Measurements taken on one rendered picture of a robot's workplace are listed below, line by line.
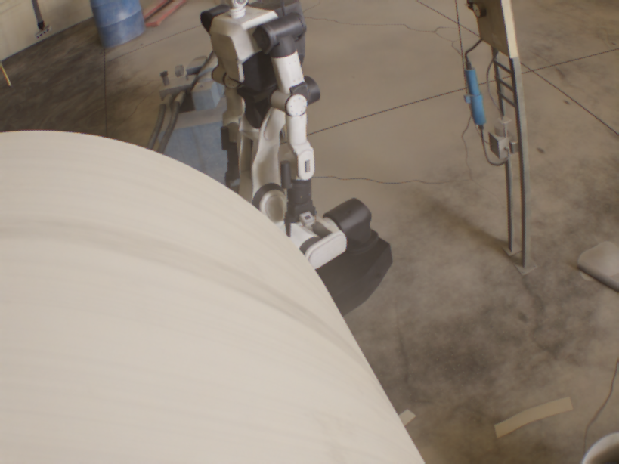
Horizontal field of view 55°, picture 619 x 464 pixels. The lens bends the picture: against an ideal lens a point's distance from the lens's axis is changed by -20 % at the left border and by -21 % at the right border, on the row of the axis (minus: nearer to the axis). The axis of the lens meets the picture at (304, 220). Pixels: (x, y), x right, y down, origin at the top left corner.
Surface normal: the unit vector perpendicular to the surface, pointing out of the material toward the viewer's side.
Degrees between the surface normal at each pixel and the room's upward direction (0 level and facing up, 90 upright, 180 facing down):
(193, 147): 90
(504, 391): 0
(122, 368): 33
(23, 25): 90
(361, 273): 0
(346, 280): 0
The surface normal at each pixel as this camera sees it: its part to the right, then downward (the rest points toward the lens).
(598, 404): -0.20, -0.79
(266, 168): 0.57, 0.39
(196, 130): -0.12, 0.61
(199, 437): 0.43, -0.83
